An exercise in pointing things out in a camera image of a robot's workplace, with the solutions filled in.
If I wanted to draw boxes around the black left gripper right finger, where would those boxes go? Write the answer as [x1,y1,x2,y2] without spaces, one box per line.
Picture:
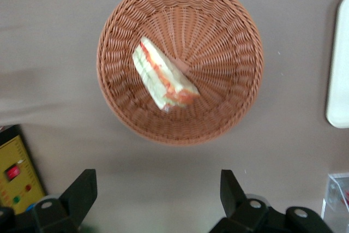
[207,169,334,233]

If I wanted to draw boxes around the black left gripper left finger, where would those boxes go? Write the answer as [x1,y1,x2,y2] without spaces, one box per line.
[0,169,98,233]

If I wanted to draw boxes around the triangular sandwich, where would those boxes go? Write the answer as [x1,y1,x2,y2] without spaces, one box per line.
[132,36,201,113]

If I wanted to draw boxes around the round brown wicker basket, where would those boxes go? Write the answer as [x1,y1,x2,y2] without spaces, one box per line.
[95,0,264,146]

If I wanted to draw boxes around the beige rectangular tray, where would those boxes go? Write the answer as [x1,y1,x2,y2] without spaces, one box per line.
[326,0,349,129]

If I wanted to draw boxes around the black food warmer yellow panel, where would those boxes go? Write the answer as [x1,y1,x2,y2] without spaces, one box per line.
[0,124,47,215]

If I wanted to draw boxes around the clear acrylic bottle rack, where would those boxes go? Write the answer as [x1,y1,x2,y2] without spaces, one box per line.
[320,172,349,228]

